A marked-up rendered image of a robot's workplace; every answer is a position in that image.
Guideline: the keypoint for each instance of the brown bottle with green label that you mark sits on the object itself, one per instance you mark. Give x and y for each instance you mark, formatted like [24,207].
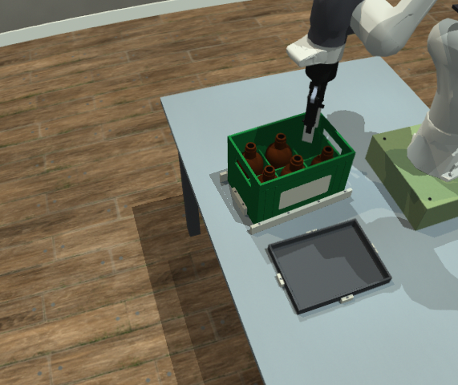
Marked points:
[296,163]

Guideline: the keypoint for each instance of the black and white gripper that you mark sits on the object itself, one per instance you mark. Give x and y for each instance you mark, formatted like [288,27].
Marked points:
[320,74]

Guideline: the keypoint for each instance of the green crate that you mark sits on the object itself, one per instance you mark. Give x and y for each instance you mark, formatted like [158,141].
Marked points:
[293,190]

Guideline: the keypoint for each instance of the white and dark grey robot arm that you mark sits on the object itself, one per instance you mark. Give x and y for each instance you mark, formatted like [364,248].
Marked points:
[384,32]

